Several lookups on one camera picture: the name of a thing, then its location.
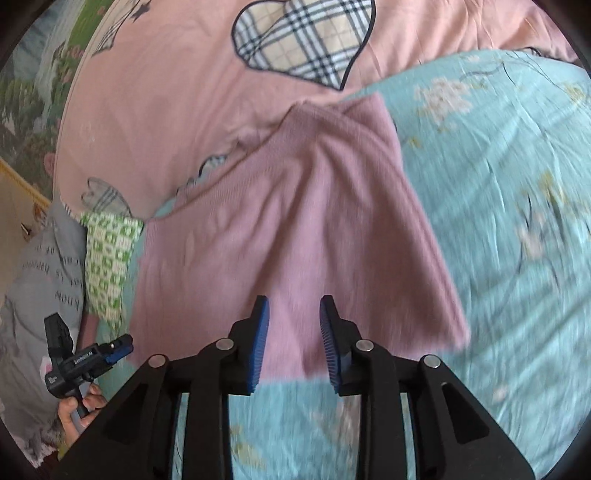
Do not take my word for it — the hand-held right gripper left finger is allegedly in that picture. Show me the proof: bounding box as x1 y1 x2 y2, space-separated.
53 295 271 480

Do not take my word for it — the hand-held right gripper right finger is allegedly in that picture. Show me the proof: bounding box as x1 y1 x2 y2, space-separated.
320 295 536 480

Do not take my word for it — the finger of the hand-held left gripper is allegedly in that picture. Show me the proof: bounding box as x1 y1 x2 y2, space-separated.
102 335 135 368

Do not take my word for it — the mauve knitted sweater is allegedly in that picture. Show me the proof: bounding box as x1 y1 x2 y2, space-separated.
129 91 472 378

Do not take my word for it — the person's left hand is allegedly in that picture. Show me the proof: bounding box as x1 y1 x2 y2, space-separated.
58 385 108 449

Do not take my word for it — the grey printed pillow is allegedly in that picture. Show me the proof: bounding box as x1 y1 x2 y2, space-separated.
0 198 101 464

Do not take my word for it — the green patterned pillow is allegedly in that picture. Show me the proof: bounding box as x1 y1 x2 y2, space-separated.
80 211 145 332

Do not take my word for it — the teal floral bed sheet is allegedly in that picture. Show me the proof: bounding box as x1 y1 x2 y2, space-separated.
95 48 591 480

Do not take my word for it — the pink quilt with plaid hearts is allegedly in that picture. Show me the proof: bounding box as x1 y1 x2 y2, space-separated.
53 0 579 223

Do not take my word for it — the wall poster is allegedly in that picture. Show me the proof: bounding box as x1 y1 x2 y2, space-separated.
0 0 118 201

